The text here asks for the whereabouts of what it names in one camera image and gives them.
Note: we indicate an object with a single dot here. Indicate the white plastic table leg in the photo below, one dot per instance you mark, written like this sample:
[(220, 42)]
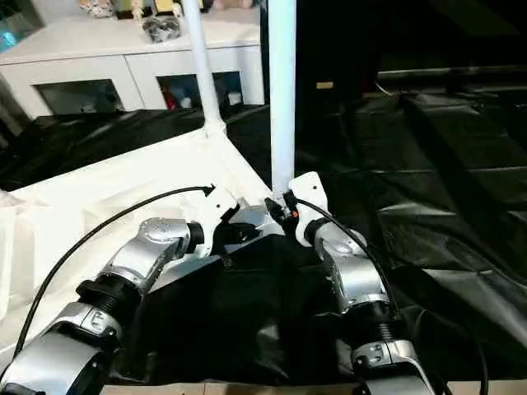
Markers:
[(203, 74), (282, 103), (6, 197)]

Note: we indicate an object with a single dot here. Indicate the white plastic table top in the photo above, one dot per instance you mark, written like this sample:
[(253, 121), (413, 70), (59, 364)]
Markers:
[(103, 197)]

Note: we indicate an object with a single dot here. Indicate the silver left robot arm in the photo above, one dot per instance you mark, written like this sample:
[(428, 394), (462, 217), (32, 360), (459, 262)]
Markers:
[(136, 251)]

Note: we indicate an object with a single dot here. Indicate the black plastic mat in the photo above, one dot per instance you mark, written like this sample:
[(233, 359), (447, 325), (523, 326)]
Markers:
[(411, 185)]

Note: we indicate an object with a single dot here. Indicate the small tan label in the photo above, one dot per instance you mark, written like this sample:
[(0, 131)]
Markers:
[(325, 85)]

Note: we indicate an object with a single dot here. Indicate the red bottle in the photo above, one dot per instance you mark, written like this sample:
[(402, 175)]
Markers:
[(169, 98)]

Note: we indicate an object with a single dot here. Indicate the black parts in clear bag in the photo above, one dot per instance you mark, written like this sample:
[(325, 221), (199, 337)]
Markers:
[(161, 29)]

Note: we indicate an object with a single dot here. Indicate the black draped furniture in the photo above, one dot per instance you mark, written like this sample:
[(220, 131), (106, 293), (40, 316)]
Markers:
[(411, 37)]

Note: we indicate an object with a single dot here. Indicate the white sideboard cabinet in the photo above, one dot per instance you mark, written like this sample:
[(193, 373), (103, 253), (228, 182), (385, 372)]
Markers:
[(82, 57)]

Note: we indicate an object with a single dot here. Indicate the blue white plastic package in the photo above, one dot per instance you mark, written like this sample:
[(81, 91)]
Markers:
[(7, 35)]

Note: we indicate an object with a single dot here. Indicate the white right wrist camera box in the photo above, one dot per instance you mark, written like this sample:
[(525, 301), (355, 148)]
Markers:
[(309, 193)]

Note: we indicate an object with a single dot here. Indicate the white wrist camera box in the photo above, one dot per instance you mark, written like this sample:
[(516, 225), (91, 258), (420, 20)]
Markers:
[(220, 201), (309, 193)]

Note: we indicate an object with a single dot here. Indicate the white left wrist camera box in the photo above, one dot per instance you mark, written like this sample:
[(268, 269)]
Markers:
[(220, 201)]

